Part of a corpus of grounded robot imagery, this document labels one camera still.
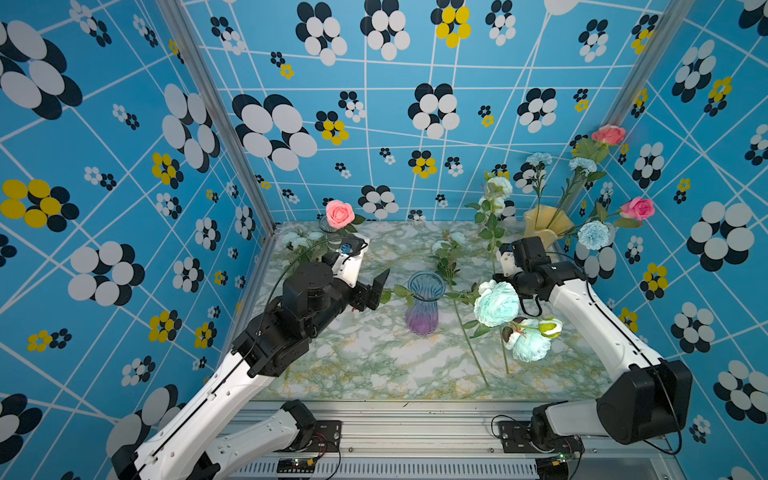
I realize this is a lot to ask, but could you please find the pink rose stem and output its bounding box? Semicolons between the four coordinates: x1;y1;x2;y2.
325;200;365;230

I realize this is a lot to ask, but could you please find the clear ribbed glass vase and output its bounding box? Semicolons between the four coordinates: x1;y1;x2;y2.
318;216;359;271

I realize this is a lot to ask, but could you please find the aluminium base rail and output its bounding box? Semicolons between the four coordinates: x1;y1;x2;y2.
229;401;653;479

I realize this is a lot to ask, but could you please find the small green circuit board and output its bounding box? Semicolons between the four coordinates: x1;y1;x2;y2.
275;458;317;478

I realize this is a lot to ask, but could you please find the red rose stem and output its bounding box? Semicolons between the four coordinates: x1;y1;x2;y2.
380;285;415;308

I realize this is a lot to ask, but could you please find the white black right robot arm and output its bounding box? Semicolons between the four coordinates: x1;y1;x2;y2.
493;237;693;449

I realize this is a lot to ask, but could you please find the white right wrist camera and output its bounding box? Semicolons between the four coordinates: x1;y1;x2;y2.
496;240;523;278

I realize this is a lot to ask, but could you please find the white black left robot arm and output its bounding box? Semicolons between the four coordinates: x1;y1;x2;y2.
112;254;389;479

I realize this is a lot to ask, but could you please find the pink and blue flower bunch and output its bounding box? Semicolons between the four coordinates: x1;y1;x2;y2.
524;124;656;252

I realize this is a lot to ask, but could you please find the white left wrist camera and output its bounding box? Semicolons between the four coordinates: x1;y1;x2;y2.
332;234;369;288

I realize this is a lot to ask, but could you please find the white blue flower stem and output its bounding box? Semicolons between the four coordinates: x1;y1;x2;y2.
430;230;489;387

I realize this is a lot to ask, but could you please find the yellow fluted glass vase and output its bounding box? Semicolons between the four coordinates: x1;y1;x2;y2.
524;205;575;249

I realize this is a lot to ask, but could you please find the white blue flower bunch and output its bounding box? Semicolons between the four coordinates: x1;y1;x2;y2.
468;174;513;373

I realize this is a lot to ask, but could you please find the purple blue glass vase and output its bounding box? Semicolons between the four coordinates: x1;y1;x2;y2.
405;271;446;336

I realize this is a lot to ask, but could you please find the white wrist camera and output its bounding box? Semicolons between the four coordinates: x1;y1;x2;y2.
332;234;369;288
496;240;523;278

